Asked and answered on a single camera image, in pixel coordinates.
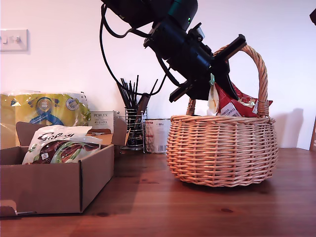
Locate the tin can with white label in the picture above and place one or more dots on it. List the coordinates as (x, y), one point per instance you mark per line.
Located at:
(155, 138)

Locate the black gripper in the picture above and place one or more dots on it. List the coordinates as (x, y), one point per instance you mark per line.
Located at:
(197, 56)

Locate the brown cardboard box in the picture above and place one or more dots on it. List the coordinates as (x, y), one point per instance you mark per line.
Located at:
(49, 187)

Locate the brown wooden chair part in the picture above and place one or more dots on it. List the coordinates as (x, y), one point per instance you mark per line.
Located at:
(313, 138)

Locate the white green Galaxy egg bag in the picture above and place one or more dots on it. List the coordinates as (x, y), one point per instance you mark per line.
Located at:
(61, 148)

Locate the yellow plastic package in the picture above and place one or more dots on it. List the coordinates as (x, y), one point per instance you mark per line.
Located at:
(24, 111)

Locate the white wall switch plate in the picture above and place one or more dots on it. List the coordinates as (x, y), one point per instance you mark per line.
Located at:
(14, 40)

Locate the red and white egg bag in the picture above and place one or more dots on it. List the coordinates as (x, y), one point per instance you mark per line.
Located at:
(232, 106)

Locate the black chopstick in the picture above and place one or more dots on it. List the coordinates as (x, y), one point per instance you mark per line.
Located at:
(121, 95)
(137, 89)
(125, 92)
(153, 87)

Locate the white Porlex box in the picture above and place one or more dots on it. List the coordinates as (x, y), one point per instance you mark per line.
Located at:
(101, 118)

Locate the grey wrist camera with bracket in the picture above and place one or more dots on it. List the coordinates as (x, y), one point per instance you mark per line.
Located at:
(196, 33)

